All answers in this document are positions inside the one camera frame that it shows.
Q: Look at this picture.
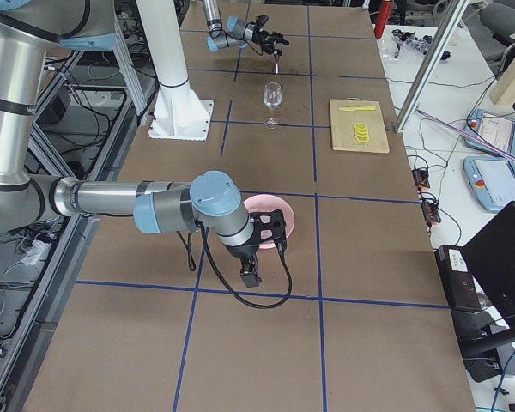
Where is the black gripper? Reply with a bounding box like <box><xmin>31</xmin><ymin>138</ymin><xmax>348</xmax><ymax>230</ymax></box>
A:
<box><xmin>227</xmin><ymin>231</ymin><xmax>262</xmax><ymax>288</ymax></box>
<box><xmin>252</xmin><ymin>27</ymin><xmax>289</xmax><ymax>47</ymax></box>

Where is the clear wine glass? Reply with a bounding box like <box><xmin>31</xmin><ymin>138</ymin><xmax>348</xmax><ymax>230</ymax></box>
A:
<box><xmin>263</xmin><ymin>82</ymin><xmax>282</xmax><ymax>129</ymax></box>

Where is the pink bowl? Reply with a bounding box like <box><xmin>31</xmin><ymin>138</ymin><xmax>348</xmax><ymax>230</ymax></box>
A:
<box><xmin>244</xmin><ymin>194</ymin><xmax>295</xmax><ymax>249</ymax></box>

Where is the yellow plastic knife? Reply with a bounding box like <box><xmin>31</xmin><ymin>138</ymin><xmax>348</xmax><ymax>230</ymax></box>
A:
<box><xmin>339</xmin><ymin>106</ymin><xmax>376</xmax><ymax>112</ymax></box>

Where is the bamboo cutting board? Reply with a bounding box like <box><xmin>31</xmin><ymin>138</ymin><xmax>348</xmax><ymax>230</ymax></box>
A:
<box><xmin>329</xmin><ymin>99</ymin><xmax>390</xmax><ymax>154</ymax></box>

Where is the lemon slice leftmost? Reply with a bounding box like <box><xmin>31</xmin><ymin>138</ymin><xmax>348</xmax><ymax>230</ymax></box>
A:
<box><xmin>355</xmin><ymin>136</ymin><xmax>369</xmax><ymax>144</ymax></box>

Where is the orange connector block near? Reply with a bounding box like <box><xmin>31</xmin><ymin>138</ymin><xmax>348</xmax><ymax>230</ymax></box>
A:
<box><xmin>421</xmin><ymin>198</ymin><xmax>441</xmax><ymax>227</ymax></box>

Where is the orange connector block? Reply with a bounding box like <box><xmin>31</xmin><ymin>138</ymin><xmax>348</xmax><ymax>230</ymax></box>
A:
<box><xmin>412</xmin><ymin>167</ymin><xmax>430</xmax><ymax>191</ymax></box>
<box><xmin>421</xmin><ymin>198</ymin><xmax>441</xmax><ymax>227</ymax></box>

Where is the orange connector block far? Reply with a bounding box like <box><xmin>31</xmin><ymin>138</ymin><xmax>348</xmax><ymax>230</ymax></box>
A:
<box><xmin>412</xmin><ymin>167</ymin><xmax>430</xmax><ymax>191</ymax></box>

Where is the black box with label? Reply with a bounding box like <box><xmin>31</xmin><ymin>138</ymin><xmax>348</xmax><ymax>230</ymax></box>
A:
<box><xmin>434</xmin><ymin>245</ymin><xmax>481</xmax><ymax>313</ymax></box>

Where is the blue teach pendant far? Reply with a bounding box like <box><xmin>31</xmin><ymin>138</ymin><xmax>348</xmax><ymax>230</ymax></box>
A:
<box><xmin>461</xmin><ymin>109</ymin><xmax>515</xmax><ymax>155</ymax></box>

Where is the blue teach pendant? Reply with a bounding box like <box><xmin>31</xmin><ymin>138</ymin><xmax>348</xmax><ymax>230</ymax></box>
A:
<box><xmin>461</xmin><ymin>109</ymin><xmax>515</xmax><ymax>155</ymax></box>
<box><xmin>463</xmin><ymin>156</ymin><xmax>515</xmax><ymax>213</ymax></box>

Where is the black laptop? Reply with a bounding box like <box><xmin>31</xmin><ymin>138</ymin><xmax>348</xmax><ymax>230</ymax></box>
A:
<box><xmin>459</xmin><ymin>200</ymin><xmax>515</xmax><ymax>321</ymax></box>

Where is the blue teach pendant near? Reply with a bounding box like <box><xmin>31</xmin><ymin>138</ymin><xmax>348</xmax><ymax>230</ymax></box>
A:
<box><xmin>463</xmin><ymin>156</ymin><xmax>515</xmax><ymax>213</ymax></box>

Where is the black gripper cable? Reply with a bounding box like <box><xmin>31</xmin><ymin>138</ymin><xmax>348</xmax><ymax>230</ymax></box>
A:
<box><xmin>239</xmin><ymin>40</ymin><xmax>272</xmax><ymax>57</ymax></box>
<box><xmin>179</xmin><ymin>222</ymin><xmax>293</xmax><ymax>309</ymax></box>

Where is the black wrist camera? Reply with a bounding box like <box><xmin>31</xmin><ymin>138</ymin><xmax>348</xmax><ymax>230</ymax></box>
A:
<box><xmin>256</xmin><ymin>15</ymin><xmax>269</xmax><ymax>27</ymax></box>
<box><xmin>247</xmin><ymin>209</ymin><xmax>288</xmax><ymax>252</ymax></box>

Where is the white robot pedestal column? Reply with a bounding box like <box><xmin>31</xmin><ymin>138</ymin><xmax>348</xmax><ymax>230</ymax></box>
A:
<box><xmin>136</xmin><ymin>0</ymin><xmax>189</xmax><ymax>88</ymax></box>

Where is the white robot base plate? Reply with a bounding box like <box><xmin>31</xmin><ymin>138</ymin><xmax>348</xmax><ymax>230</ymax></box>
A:
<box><xmin>148</xmin><ymin>86</ymin><xmax>214</xmax><ymax>142</ymax></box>

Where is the aluminium frame post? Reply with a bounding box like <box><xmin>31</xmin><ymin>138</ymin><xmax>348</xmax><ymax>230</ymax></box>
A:
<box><xmin>394</xmin><ymin>0</ymin><xmax>470</xmax><ymax>133</ymax></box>

